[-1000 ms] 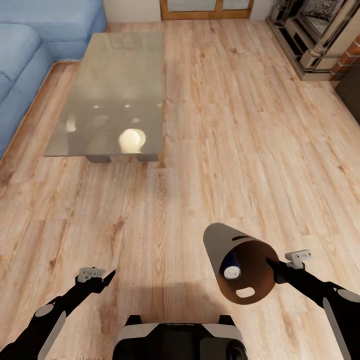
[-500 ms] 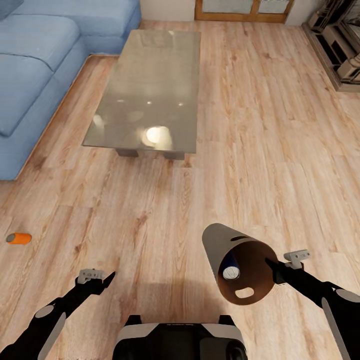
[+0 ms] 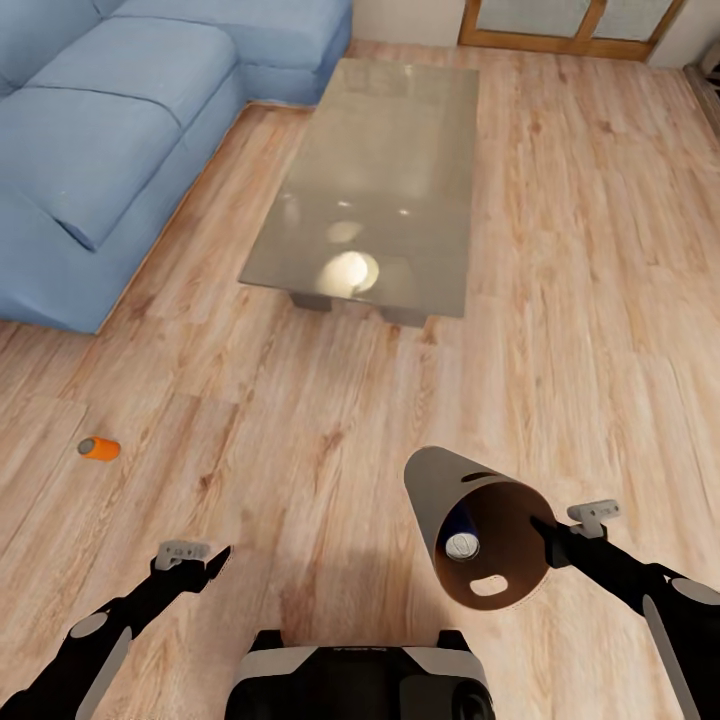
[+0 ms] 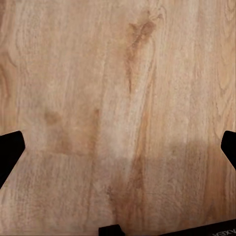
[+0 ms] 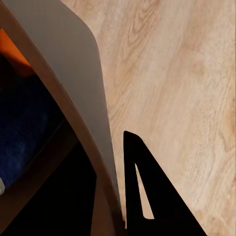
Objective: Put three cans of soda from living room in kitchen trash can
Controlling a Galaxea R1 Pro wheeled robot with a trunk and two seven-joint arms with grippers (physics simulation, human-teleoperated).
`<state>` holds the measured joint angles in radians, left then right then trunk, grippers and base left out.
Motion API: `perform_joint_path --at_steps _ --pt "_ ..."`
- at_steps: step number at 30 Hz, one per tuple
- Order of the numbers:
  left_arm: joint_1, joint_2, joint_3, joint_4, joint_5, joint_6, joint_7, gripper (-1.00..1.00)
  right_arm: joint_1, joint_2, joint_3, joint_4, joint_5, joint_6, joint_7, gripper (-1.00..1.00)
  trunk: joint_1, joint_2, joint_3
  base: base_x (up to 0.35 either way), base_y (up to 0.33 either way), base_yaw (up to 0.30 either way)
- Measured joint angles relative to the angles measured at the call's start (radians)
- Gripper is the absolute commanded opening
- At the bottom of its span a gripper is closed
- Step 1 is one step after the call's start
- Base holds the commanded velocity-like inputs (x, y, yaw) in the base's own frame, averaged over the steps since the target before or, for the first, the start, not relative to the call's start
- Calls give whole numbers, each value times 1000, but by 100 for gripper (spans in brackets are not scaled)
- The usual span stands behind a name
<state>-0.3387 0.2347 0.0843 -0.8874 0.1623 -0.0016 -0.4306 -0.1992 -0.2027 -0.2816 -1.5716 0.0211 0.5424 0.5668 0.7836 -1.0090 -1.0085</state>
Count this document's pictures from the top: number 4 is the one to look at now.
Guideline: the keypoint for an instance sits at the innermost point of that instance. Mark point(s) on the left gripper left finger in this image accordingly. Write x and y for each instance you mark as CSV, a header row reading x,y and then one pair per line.
x,y
12,146

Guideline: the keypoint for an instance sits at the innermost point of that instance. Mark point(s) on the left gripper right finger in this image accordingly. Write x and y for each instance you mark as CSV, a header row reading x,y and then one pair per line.
x,y
228,146

